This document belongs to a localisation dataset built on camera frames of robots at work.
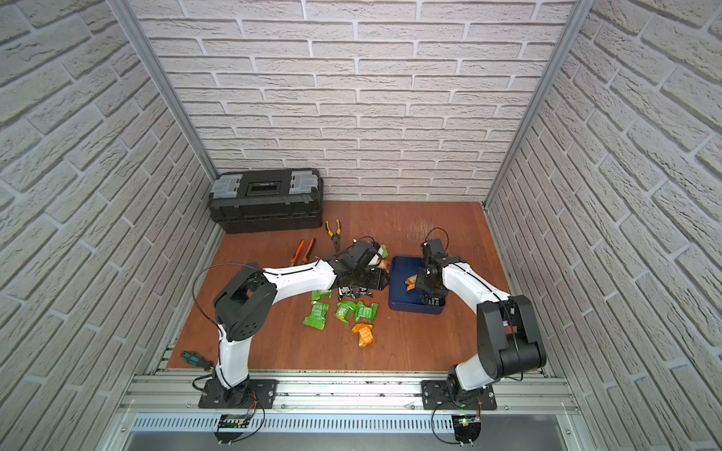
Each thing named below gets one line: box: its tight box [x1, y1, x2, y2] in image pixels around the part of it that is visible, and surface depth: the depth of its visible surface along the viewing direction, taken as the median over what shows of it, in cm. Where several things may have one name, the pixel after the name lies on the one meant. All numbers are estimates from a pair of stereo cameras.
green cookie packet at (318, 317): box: [302, 300, 330, 331], surface depth 89 cm
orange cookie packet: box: [351, 323, 376, 348], surface depth 85 cm
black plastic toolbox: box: [207, 168, 325, 234], surface depth 102 cm
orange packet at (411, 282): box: [404, 274, 418, 292], surface depth 94 cm
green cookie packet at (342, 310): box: [334, 300, 357, 326], surface depth 89 cm
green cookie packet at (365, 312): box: [354, 300, 379, 325], surface depth 89 cm
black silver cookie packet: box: [337, 285, 374, 301], surface depth 94 cm
